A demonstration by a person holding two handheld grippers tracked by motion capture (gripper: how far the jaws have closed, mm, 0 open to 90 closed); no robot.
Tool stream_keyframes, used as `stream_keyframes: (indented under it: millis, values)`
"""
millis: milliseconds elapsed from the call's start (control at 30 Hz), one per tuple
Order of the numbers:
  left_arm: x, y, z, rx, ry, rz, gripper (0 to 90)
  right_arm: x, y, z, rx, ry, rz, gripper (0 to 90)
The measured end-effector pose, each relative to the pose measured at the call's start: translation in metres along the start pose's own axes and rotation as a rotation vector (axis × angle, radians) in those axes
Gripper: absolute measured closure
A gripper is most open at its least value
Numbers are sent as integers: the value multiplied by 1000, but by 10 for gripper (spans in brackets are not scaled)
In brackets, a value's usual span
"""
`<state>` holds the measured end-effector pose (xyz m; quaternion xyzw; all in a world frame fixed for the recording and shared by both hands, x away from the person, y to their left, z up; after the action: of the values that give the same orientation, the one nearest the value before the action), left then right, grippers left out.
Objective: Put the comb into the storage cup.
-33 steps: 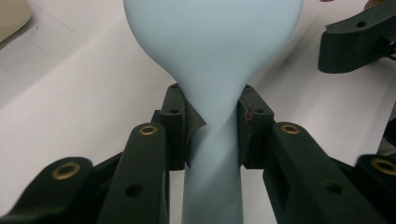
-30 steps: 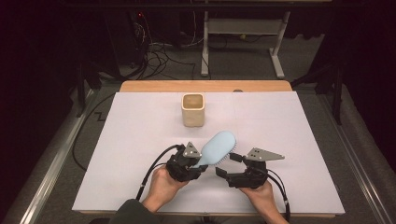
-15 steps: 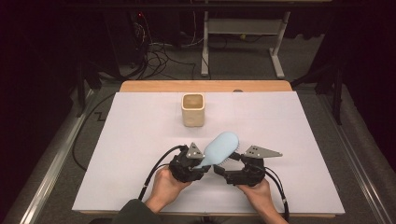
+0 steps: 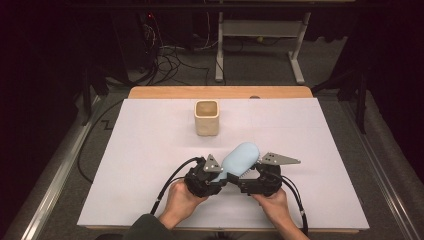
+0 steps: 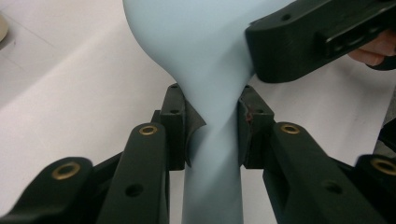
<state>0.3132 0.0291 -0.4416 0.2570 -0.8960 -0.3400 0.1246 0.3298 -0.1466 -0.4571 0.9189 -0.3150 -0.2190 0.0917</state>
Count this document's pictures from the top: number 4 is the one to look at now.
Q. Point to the light blue hairbrush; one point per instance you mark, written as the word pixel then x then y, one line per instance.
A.
pixel 241 158

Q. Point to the beige square cup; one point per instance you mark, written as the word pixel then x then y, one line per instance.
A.
pixel 206 125

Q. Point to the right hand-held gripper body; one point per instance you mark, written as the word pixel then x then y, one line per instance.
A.
pixel 266 183

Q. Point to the black stand leg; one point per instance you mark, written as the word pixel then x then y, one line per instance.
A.
pixel 360 96
pixel 88 93

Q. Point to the person's right hand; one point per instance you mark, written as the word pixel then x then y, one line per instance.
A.
pixel 276 208

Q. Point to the aluminium floor rail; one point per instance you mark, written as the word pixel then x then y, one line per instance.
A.
pixel 56 176
pixel 383 173

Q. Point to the white table sheet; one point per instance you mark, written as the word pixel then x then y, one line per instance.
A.
pixel 140 150

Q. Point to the black equipment with red light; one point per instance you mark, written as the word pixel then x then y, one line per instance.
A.
pixel 148 40

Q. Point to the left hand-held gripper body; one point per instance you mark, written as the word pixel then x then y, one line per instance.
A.
pixel 198 181

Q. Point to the person's left hand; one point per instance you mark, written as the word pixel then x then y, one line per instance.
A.
pixel 180 203

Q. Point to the white metal stand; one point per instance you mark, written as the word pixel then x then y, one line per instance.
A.
pixel 260 28

